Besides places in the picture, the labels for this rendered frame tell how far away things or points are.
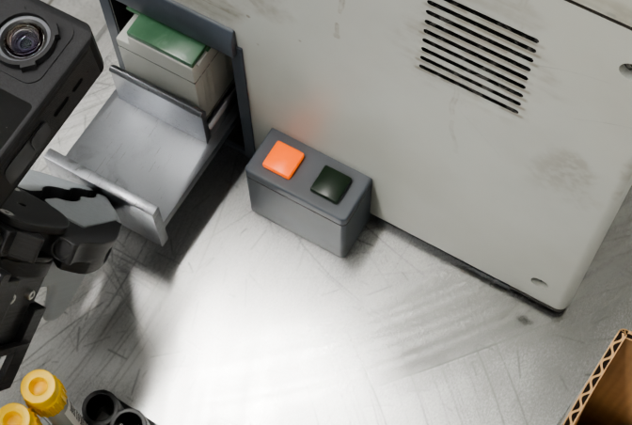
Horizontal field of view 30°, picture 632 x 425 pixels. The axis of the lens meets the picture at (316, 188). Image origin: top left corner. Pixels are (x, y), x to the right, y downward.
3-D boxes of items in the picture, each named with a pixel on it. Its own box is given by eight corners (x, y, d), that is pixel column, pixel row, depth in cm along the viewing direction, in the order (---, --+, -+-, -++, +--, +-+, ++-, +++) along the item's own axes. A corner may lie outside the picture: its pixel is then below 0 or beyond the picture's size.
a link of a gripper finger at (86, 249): (51, 224, 57) (-51, 234, 48) (65, 191, 56) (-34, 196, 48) (132, 270, 55) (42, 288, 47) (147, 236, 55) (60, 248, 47)
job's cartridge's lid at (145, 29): (157, -26, 59) (156, -34, 59) (237, 12, 58) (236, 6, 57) (113, 30, 58) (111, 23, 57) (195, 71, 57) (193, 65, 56)
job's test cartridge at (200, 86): (173, 39, 65) (157, -29, 59) (246, 76, 64) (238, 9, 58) (132, 94, 63) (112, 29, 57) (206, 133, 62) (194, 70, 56)
